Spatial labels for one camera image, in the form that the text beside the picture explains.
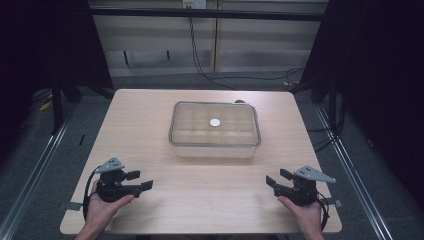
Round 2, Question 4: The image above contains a metal floor rail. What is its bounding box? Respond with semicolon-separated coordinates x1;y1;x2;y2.
0;101;78;240
314;104;395;240

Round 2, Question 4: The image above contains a black horizontal bar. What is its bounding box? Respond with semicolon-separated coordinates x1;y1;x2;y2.
89;7;330;22

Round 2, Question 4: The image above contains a black cable bundle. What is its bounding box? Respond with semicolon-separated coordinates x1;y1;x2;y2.
306;93;347;154

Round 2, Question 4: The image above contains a clear plastic storage box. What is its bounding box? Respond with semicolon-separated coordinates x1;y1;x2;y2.
168;100;262;159

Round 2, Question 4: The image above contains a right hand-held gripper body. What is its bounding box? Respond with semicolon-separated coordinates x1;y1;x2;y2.
273;165;337;207

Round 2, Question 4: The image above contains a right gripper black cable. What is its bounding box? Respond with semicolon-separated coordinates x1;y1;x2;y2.
315;191;331;232

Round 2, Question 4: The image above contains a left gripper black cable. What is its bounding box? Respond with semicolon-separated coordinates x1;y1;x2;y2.
82;165;102;222

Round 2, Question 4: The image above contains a black metal stand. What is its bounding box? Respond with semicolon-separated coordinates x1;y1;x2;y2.
50;78;65;135

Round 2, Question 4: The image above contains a black curtain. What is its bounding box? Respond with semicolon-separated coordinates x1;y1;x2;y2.
289;0;424;201
0;0;114;161

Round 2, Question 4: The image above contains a black hanging cable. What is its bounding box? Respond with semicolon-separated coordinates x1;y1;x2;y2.
188;16;238;91

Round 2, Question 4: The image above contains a grey tape strip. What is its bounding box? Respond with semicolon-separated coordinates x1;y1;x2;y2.
57;201;83;212
323;197;344;209

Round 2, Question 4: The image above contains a white wall socket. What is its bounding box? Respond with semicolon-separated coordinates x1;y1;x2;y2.
182;0;207;10

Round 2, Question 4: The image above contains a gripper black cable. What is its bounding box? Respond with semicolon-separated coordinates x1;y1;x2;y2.
315;191;331;232
82;165;102;222

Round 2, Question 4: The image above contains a person's left hand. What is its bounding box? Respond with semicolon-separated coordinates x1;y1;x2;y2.
84;179;135;230

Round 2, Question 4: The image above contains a black floor cable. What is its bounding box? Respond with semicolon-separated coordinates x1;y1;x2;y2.
206;67;305;83

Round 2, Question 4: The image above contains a yellow floor item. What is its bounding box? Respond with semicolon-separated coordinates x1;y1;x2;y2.
38;99;54;112

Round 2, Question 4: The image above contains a person's right hand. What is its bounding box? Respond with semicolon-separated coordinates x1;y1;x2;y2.
277;195;324;232

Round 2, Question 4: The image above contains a clear box lid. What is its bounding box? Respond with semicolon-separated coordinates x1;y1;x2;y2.
168;100;262;148

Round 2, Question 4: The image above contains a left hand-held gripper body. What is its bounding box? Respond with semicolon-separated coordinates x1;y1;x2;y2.
95;157;143;204

